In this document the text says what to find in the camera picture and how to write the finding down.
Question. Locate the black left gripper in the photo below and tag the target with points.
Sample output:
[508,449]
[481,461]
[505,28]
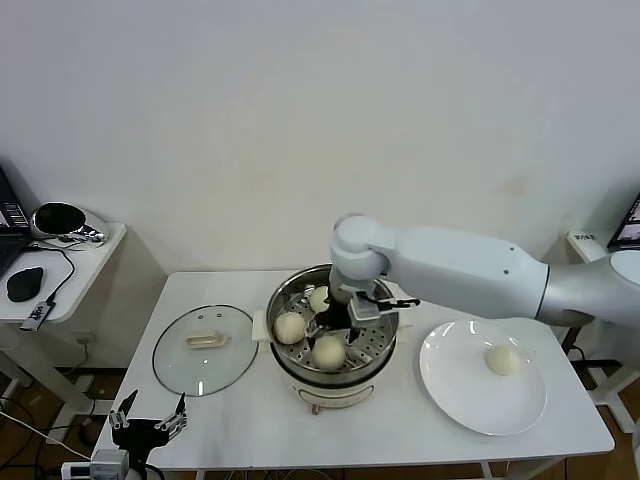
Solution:
[139,436]

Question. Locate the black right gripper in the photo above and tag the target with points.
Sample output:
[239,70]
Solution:
[336,316]

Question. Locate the white steamed baozi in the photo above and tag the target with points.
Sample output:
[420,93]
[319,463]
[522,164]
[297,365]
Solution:
[290,328]
[328,354]
[501,361]
[317,300]

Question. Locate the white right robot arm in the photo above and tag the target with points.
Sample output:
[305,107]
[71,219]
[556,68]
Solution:
[475,270]

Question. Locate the stainless steel steamer basket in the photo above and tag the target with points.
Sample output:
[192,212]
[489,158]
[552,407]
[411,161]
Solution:
[380,342]

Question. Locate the dark round floor object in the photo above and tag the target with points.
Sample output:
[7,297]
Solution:
[91,433]

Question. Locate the cream electric cooker base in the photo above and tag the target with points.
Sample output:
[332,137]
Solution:
[330,395]

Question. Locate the grey usb hub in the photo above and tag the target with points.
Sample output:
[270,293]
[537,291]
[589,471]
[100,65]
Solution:
[36,316]

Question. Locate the white side table with mouse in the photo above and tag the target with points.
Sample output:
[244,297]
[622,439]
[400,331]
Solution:
[95,270]

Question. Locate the white round plate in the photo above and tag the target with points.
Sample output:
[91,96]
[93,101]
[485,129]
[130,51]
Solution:
[475,400]

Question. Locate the black computer mouse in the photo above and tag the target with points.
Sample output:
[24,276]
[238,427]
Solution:
[25,285]

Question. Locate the black laptop with pink screen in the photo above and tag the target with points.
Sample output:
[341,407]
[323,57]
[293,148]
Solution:
[10,240]

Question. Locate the white side table with label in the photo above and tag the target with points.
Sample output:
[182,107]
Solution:
[582,250]

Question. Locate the black laptop beside printed label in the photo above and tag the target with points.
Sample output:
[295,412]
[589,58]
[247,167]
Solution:
[627,225]

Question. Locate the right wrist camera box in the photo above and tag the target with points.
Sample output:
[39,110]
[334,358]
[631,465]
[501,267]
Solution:
[365,311]

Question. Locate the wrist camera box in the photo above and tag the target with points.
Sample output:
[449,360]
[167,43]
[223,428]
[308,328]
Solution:
[102,465]
[365,311]

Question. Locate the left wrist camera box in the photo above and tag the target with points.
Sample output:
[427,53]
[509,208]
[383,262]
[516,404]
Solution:
[102,465]

